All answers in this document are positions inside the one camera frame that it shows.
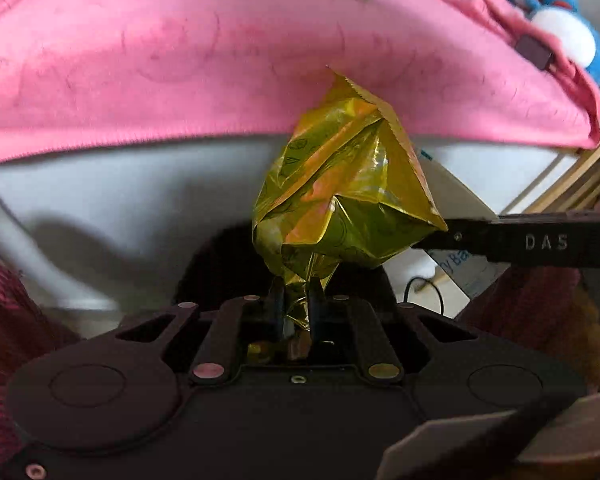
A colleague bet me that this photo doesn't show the white table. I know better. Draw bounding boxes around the white table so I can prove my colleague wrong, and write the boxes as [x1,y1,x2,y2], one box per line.
[0,137,583,313]

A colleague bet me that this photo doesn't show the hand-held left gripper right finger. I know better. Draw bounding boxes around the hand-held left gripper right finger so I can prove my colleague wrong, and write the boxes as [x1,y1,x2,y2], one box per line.
[307,282,478,385]

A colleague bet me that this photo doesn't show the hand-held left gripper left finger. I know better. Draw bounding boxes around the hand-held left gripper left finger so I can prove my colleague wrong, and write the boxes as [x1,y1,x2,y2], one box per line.
[114,280,287,385]

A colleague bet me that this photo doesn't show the person's right leg striped pants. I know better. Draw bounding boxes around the person's right leg striped pants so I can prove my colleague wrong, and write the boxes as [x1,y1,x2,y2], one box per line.
[457,265,600,393]

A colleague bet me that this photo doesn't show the wooden frame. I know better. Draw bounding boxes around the wooden frame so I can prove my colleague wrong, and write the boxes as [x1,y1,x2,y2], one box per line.
[524,109,600,215]

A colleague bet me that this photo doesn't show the blue cat plush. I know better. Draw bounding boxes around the blue cat plush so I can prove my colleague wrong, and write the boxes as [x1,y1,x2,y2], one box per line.
[497,0,600,86]

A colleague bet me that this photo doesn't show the white paper bag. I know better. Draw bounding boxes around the white paper bag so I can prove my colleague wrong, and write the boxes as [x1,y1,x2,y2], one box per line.
[419,149,508,302]

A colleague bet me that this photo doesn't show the black trash bin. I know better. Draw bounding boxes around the black trash bin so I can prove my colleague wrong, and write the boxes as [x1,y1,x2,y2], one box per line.
[172,224,399,313]

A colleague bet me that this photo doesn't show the pink blanket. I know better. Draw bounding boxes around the pink blanket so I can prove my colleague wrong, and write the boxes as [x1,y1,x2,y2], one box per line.
[0,0,600,167]

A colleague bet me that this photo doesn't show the thin black cable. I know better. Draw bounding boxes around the thin black cable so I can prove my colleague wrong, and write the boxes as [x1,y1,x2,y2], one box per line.
[404,277,447,317]

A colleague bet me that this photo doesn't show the small black box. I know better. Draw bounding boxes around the small black box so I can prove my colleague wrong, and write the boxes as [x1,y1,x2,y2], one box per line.
[514,34,552,70]

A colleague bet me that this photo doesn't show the white cable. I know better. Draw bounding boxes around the white cable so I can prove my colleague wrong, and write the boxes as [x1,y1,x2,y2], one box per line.
[0,167,33,243]

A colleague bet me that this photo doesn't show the gold foil wrapper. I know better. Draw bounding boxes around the gold foil wrapper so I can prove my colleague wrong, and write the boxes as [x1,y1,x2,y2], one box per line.
[251,66,449,332]

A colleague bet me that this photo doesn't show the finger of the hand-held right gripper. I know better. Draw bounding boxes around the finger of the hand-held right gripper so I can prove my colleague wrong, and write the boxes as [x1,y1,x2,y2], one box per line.
[417,215,499,260]

